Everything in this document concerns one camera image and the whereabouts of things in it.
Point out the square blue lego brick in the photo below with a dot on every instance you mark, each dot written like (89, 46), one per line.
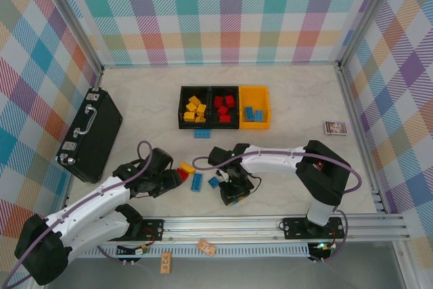
(212, 182)
(235, 202)

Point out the long blue lego brick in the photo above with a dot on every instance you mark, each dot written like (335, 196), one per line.
(197, 181)
(249, 113)
(202, 133)
(258, 115)

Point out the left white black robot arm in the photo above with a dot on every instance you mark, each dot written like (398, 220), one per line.
(84, 204)

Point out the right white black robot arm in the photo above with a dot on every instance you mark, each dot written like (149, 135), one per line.
(324, 184)

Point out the orange paper tag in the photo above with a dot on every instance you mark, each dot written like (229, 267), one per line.
(206, 247)

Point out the small yellow power connector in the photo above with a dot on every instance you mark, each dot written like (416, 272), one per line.
(142, 250)
(323, 246)

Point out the black plastic bin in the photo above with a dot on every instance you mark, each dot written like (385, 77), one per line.
(182, 99)
(236, 113)

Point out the small wooden block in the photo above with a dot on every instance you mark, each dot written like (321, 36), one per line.
(165, 262)

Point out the grey metal shelf panel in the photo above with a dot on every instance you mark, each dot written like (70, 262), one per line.
(270, 275)

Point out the yellow plastic bin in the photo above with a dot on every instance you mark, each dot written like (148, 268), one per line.
(253, 97)

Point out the purple card box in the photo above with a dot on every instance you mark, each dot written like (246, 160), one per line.
(335, 129)

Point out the long aluminium base rail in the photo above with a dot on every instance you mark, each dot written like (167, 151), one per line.
(220, 228)

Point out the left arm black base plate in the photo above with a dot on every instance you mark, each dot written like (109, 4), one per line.
(152, 229)

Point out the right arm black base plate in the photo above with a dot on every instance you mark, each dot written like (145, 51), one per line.
(294, 228)

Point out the aluminium rear rail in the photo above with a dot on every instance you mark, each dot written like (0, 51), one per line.
(220, 65)

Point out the aluminium upright post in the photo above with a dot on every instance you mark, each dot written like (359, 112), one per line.
(366, 15)
(82, 32)

